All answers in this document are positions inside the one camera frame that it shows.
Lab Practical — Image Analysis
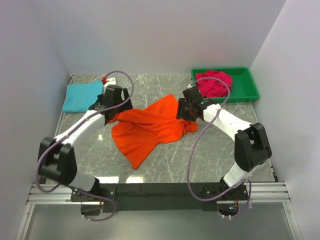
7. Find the green plastic bin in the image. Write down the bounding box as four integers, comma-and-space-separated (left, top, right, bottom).
191, 67, 260, 103

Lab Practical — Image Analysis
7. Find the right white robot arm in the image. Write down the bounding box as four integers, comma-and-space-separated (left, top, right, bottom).
176, 86, 272, 201

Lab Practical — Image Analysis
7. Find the orange t shirt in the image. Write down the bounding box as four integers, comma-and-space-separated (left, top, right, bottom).
111, 94, 198, 170

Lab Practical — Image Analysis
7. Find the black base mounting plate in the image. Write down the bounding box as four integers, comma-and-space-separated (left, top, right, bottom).
70, 182, 249, 216

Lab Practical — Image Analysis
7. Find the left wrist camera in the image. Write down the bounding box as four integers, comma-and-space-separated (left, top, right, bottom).
101, 76, 117, 87

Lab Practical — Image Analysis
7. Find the aluminium frame rail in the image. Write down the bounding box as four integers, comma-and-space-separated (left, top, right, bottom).
26, 182, 291, 205

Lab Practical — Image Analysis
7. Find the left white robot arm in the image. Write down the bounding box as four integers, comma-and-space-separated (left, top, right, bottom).
36, 84, 133, 201

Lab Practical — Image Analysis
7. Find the crumpled pink t shirt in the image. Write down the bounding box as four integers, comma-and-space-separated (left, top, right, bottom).
195, 70, 233, 98

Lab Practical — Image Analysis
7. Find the folded light blue t shirt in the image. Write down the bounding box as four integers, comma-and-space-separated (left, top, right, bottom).
62, 81, 104, 113

